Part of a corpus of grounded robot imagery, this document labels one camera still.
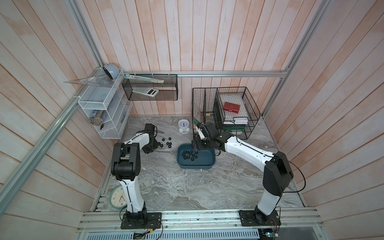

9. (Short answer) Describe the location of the dark teal storage box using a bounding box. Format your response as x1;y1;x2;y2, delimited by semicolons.
177;144;216;170

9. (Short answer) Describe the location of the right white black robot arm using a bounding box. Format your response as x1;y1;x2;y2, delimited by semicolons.
192;123;294;228

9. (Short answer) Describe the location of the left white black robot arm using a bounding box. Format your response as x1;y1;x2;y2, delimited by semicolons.
111;124;162;230

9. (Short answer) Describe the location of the small white alarm clock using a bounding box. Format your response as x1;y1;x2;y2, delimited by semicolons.
178;119;190;134

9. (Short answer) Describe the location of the white tray in organizer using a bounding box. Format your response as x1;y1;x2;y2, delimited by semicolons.
223;117;249;125

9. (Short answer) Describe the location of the red wallet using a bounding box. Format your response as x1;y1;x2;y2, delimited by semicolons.
223;102;241;114

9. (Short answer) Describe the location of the white calculator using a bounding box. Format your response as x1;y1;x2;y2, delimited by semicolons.
133;88;159;98

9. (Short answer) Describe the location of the clear plastic ruler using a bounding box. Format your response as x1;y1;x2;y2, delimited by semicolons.
124;74;164;84

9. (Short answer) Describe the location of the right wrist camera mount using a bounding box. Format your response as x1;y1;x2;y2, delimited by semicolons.
196;123;205;140

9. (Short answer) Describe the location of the black wire desk organizer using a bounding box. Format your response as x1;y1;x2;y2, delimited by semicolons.
192;87;261;140

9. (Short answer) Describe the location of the black wire wall basket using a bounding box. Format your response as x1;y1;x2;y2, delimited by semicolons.
122;74;179;101

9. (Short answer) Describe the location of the white wire wall shelf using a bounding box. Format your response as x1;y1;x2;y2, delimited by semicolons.
78;69;133;140

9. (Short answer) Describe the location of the green round wall clock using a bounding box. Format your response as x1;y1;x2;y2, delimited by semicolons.
110;186;127;210

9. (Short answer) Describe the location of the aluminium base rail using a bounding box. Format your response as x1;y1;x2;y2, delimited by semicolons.
77;208;325;233

